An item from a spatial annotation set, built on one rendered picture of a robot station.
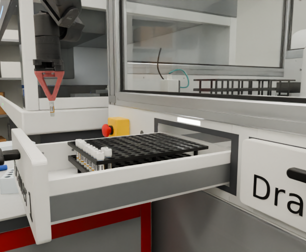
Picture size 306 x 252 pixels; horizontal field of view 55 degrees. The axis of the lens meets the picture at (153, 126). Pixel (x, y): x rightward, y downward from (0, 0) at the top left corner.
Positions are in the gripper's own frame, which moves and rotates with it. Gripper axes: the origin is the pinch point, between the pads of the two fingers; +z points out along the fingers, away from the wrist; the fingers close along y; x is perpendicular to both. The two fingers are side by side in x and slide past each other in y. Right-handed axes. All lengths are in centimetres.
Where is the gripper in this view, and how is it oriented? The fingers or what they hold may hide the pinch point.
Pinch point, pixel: (51, 97)
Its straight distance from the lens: 78.2
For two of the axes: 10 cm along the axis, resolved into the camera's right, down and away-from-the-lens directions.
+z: 0.1, 9.8, 1.7
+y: -2.6, -1.7, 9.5
